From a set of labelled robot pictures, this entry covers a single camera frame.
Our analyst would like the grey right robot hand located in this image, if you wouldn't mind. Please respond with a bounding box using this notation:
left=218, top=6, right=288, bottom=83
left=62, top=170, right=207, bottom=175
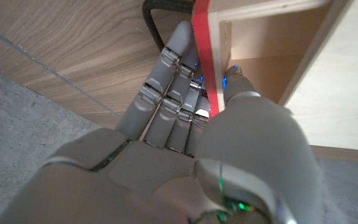
left=0, top=21, right=332, bottom=224

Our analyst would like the wooden drawer with red front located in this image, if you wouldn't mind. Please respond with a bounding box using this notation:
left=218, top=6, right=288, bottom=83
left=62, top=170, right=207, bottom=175
left=142, top=0, right=354, bottom=119

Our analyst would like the wooden box with slot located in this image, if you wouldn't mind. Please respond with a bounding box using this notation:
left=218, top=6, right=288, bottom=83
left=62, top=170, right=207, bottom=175
left=280, top=0, right=358, bottom=153

